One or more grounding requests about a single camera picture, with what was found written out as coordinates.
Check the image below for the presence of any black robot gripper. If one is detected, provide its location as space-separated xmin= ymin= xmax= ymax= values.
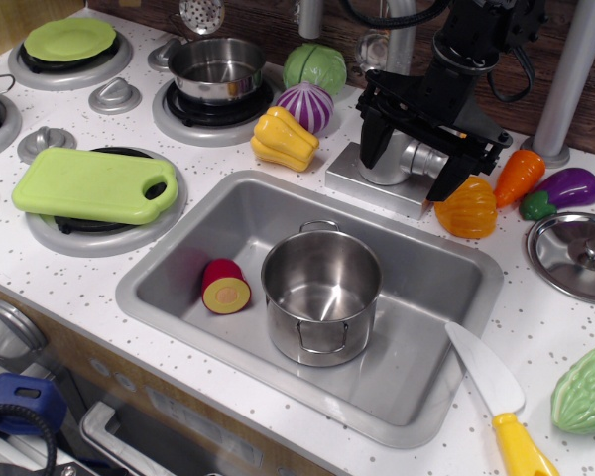
xmin=357 ymin=69 xmax=512 ymax=202

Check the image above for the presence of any silver faucet lever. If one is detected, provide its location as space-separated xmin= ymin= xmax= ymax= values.
xmin=400 ymin=140 xmax=448 ymax=179

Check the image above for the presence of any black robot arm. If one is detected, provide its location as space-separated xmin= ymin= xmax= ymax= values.
xmin=356 ymin=1 xmax=547 ymax=202

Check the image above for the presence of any silver toy faucet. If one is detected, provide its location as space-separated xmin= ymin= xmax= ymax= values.
xmin=325 ymin=1 xmax=432 ymax=220

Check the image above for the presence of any orange toy pumpkin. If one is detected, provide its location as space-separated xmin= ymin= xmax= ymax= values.
xmin=434 ymin=176 xmax=498 ymax=238

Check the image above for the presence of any orange toy carrot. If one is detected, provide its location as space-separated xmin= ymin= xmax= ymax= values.
xmin=494 ymin=150 xmax=546 ymax=208

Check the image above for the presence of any silver hanging spoon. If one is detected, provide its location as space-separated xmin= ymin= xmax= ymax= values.
xmin=355 ymin=29 xmax=390 ymax=72

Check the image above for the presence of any purple white toy onion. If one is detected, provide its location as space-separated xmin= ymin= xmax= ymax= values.
xmin=276 ymin=81 xmax=334 ymax=135

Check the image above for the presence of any silver pole right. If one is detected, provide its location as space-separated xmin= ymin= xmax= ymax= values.
xmin=525 ymin=1 xmax=595 ymax=169

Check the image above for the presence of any silver pole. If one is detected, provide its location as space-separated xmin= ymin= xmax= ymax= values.
xmin=297 ymin=0 xmax=324 ymax=40
xmin=525 ymin=1 xmax=595 ymax=169

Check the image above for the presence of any yellow toy squash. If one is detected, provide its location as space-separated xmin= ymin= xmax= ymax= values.
xmin=250 ymin=106 xmax=319 ymax=172

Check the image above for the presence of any green toy cabbage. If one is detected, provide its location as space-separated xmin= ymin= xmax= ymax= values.
xmin=283 ymin=43 xmax=347 ymax=96

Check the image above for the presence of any purple toy eggplant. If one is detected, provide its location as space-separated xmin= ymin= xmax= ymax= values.
xmin=519 ymin=168 xmax=595 ymax=221

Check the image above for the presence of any steel pot in sink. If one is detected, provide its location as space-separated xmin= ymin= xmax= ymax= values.
xmin=261 ymin=219 xmax=383 ymax=368

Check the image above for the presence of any silver sink basin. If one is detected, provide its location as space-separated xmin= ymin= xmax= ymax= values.
xmin=116 ymin=171 xmax=503 ymax=449

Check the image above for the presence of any silver pole top centre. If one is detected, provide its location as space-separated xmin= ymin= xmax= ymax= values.
xmin=297 ymin=0 xmax=324 ymax=40

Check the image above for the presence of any steel pot lid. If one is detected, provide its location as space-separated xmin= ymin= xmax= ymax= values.
xmin=526 ymin=212 xmax=595 ymax=303

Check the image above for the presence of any steel saucepan on burner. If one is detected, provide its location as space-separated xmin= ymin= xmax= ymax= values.
xmin=168 ymin=38 xmax=266 ymax=104

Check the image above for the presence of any red yellow toy fruit half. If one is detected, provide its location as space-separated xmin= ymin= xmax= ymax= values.
xmin=201 ymin=259 xmax=251 ymax=314

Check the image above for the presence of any white yellow toy knife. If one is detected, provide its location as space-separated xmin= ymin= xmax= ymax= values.
xmin=444 ymin=321 xmax=559 ymax=475

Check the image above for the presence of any silver slotted ladle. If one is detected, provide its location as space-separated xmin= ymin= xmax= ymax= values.
xmin=178 ymin=0 xmax=225 ymax=35

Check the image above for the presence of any grey stove knob rear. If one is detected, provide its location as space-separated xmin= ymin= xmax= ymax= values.
xmin=148 ymin=38 xmax=182 ymax=72

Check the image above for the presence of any grey stove knob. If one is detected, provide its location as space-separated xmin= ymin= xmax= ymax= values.
xmin=148 ymin=38 xmax=182 ymax=72
xmin=17 ymin=126 xmax=76 ymax=165
xmin=88 ymin=77 xmax=142 ymax=115

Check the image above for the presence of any green toy bitter gourd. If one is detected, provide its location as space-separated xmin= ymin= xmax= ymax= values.
xmin=550 ymin=348 xmax=595 ymax=434

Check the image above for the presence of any green plastic cutting board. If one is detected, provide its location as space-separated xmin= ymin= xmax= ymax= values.
xmin=12 ymin=148 xmax=179 ymax=225

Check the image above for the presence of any grey stove knob centre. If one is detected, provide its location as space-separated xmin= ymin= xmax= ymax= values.
xmin=88 ymin=77 xmax=142 ymax=115

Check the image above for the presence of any green plastic plate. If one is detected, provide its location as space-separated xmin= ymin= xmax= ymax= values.
xmin=24 ymin=18 xmax=117 ymax=62

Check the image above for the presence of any grey stove knob left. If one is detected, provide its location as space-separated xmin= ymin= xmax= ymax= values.
xmin=17 ymin=126 xmax=76 ymax=165

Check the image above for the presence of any grey oven dial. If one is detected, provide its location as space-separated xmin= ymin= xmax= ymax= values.
xmin=0 ymin=299 xmax=47 ymax=360

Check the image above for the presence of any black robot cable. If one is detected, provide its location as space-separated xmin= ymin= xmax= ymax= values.
xmin=486 ymin=44 xmax=536 ymax=104

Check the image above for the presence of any silver oven door handle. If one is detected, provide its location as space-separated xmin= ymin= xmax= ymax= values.
xmin=78 ymin=400 xmax=199 ymax=476

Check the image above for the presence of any blue clamp with cable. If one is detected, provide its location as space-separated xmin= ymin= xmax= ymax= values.
xmin=0 ymin=373 xmax=67 ymax=475

